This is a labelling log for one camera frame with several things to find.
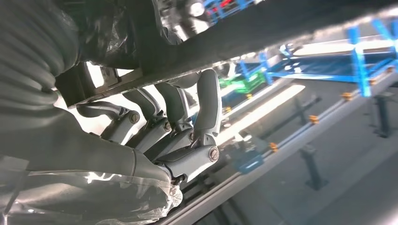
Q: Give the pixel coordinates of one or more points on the long grey rail bench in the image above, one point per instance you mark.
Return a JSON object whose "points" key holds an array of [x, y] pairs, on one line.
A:
{"points": [[298, 140]]}

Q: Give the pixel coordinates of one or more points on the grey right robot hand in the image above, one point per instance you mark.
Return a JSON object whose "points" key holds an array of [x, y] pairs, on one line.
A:
{"points": [[93, 155]]}

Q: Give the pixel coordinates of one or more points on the small blue box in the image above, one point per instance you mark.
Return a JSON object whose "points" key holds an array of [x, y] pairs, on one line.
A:
{"points": [[248, 163]]}

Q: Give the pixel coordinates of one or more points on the green object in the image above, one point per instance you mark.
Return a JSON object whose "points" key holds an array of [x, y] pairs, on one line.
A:
{"points": [[242, 84]]}

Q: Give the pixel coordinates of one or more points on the blue metal frame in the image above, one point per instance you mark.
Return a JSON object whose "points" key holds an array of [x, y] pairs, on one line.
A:
{"points": [[357, 62]]}

